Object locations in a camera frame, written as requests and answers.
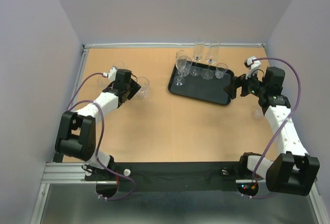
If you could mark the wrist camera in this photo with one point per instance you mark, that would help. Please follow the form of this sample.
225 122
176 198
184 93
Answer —
112 74
253 65

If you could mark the faceted tumbler glass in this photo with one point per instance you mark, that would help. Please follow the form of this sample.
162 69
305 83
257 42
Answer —
187 68

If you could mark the etched stemmed glass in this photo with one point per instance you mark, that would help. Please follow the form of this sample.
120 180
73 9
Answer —
197 56

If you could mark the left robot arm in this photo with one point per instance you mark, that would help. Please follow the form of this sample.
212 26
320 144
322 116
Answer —
77 129

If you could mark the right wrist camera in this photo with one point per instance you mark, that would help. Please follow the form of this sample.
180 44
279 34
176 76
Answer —
253 65

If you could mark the large faceted tumbler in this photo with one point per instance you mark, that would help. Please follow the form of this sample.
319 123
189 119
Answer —
144 90

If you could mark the tall champagne flute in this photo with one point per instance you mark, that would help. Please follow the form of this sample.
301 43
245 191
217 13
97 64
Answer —
211 58

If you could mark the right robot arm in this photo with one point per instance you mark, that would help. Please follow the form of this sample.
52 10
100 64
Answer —
278 131

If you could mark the clear wine glass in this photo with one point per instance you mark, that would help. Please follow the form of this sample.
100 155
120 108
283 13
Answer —
181 59

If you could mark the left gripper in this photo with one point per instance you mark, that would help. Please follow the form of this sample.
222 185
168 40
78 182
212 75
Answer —
135 87

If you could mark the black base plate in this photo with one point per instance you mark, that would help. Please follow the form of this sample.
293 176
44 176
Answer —
177 176

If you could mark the wide clear cup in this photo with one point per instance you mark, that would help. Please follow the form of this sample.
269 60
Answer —
102 81

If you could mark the aluminium table frame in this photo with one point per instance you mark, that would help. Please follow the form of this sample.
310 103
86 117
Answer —
154 152

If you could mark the black plastic tray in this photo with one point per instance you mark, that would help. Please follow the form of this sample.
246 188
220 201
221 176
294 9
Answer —
202 89

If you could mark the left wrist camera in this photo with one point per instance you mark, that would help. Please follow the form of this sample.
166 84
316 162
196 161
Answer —
112 74

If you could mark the small shot glass far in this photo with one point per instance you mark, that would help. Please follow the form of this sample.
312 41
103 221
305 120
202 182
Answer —
119 65

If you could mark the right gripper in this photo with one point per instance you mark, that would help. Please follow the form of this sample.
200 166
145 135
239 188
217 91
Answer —
236 82

